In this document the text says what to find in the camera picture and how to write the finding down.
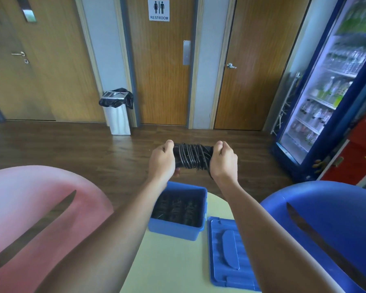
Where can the person's right hand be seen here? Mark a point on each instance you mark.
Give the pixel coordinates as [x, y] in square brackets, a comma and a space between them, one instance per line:
[224, 164]

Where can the person's left hand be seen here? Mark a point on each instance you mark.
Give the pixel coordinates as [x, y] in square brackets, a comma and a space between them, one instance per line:
[161, 163]

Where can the person's left thumb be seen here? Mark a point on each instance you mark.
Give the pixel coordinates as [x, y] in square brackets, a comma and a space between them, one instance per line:
[166, 145]

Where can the person's right thumb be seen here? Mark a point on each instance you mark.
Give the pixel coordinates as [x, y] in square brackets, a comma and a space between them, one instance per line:
[218, 147]

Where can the person's right forearm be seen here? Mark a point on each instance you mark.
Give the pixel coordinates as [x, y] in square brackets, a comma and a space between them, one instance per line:
[268, 241]

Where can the person's left forearm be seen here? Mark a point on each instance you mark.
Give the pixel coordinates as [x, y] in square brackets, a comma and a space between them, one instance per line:
[109, 234]

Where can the white bin with black bag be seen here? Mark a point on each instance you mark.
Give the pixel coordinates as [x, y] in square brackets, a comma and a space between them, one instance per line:
[118, 114]

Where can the blue plastic storage box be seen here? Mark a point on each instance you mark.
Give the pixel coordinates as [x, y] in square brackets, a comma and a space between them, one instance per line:
[179, 210]

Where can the white metal rack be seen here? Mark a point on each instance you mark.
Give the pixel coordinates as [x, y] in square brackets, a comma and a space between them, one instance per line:
[285, 106]

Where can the wooden restroom door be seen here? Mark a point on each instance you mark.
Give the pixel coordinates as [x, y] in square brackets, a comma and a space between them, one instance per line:
[163, 64]

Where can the blue plastic box lid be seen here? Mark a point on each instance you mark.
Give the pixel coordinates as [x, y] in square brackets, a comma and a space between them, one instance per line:
[227, 256]

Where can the blue glass-door drinks fridge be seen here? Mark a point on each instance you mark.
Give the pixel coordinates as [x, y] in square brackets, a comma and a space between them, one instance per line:
[329, 88]

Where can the blue plastic chair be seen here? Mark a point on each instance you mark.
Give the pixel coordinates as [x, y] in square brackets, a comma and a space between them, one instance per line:
[326, 228]

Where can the red cabinet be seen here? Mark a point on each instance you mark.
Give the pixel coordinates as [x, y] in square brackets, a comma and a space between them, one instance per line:
[353, 152]

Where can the white restroom sign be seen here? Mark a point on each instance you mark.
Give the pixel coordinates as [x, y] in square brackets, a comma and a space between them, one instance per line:
[158, 10]

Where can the pink plastic chair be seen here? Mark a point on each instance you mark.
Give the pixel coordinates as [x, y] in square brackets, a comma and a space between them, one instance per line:
[33, 228]

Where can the wooden door with glass panels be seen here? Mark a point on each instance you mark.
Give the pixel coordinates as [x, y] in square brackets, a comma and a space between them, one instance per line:
[33, 57]

